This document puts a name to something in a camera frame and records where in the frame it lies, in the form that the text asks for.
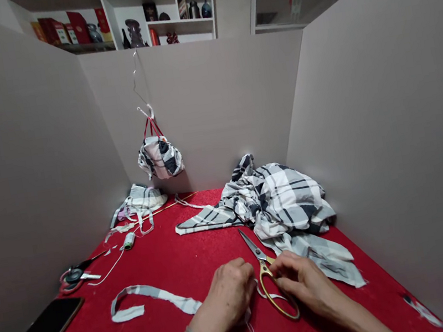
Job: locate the small fabric scrap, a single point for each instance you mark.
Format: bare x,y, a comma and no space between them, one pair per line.
423,308

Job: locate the pile of plaid fabric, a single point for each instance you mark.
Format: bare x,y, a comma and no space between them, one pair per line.
285,200

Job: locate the green thread spool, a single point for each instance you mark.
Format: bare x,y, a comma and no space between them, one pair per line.
129,241

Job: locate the black and red scissors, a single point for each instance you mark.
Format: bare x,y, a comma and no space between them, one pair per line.
73,276

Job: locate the plaid fabric strip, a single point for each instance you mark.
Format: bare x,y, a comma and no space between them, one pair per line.
135,312

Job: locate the small folded plaid fabric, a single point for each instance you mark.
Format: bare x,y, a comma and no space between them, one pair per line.
142,199

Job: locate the person's right fingers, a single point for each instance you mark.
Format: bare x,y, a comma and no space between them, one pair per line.
284,269

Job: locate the hanging plaid pouch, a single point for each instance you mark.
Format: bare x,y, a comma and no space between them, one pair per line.
161,158

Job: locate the person's right hand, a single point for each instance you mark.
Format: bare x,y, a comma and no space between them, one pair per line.
307,285

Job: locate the thin wooden stick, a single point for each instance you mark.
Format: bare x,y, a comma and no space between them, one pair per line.
169,205

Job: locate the white fabric strips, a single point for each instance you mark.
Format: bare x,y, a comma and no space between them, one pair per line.
130,226

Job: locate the grey partition board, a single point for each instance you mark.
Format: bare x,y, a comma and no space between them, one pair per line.
212,104

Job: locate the red table mat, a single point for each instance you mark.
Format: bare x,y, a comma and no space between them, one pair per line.
170,266

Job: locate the person's left fingers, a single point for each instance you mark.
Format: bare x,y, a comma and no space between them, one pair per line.
242,272

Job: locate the white shelf with ornaments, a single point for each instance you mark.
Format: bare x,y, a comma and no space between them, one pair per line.
118,18

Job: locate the person's left hand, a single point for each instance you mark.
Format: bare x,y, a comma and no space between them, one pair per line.
228,289

